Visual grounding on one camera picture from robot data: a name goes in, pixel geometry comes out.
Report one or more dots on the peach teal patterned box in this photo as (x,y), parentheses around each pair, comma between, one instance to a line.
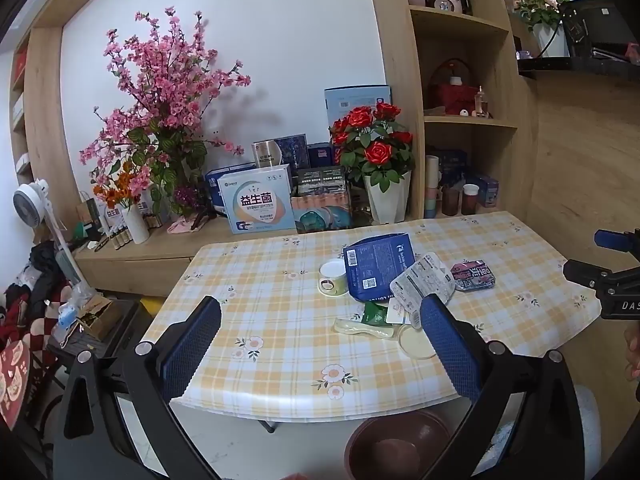
(320,212)

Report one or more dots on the wooden sideboard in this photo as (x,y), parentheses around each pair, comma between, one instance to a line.
(150,265)

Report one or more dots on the cardboard box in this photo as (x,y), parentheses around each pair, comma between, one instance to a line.
(95,315)

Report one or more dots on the wooden shelf unit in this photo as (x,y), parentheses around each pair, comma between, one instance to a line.
(500,75)

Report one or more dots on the glass perfume bottle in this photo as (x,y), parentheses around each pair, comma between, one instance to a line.
(481,105)

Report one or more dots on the navy box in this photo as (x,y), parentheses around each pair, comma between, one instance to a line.
(320,155)

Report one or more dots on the light blue fluffy rug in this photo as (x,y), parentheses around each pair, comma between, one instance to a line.
(585,420)

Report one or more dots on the yellow plaid tablecloth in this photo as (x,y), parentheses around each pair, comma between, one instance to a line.
(280,310)

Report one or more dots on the clear plastic bag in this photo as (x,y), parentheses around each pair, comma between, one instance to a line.
(365,331)

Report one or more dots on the pink cloth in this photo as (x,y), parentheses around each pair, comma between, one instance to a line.
(182,226)

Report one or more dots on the white green cup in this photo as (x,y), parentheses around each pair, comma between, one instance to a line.
(332,280)

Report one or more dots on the green sachet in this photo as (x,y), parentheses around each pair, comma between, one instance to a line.
(373,314)

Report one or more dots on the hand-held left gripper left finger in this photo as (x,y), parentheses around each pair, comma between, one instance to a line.
(192,345)

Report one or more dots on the black stool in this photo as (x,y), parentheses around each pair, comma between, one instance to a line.
(120,325)

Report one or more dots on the white angular vase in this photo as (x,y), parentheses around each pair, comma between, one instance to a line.
(387,200)

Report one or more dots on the white desk fan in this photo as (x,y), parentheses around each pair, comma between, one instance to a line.
(30,202)

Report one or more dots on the white ribbed vase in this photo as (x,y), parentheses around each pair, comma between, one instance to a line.
(135,222)

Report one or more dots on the light blue tall box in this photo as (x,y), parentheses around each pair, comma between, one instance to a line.
(350,97)

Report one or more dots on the small purple box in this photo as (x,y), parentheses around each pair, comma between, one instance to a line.
(489,190)

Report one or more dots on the white plant pot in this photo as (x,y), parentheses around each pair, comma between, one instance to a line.
(550,40)

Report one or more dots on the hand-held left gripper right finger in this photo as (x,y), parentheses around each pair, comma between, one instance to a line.
(450,350)

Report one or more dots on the black box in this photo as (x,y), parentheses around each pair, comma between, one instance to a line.
(320,177)

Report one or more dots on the row of small brown bottles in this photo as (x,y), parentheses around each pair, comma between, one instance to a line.
(120,235)

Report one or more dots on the red rose bouquet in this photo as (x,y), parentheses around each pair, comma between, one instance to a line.
(375,145)

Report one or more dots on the blue printed box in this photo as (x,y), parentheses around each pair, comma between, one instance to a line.
(452,165)

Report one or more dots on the purple artificial flowers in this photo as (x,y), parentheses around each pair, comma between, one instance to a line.
(189,197)

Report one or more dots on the pink blossom flower arrangement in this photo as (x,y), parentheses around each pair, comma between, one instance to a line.
(165,85)

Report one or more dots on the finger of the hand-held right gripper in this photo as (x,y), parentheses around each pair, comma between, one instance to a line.
(612,238)
(582,272)

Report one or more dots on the dark blue floral box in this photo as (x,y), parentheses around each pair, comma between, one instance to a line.
(292,150)

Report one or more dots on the brown cup with white lid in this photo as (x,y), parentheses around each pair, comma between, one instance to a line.
(470,200)

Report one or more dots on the blue coffee bag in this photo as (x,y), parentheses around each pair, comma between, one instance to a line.
(375,265)

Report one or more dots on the pile of clothing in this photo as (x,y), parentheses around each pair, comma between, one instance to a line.
(40,280)

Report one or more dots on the pale pink rose plant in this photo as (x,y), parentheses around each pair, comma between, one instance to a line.
(540,0)

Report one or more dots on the orange artificial flowers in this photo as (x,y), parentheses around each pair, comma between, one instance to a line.
(120,185)

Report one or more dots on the round translucent lid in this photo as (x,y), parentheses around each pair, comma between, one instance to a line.
(416,342)

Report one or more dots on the white blue supplement box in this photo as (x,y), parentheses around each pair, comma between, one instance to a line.
(257,200)

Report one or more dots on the paper gift bag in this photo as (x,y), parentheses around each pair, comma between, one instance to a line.
(87,212)

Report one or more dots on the red basket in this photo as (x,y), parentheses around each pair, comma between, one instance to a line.
(455,95)

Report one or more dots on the stack of pastel cups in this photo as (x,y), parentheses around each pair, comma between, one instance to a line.
(431,185)

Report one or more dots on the person's right hand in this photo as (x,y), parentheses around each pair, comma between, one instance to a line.
(634,360)

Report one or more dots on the silver box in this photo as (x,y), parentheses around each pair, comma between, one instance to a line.
(265,152)

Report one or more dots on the brown plastic bin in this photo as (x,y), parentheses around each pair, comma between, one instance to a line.
(395,450)

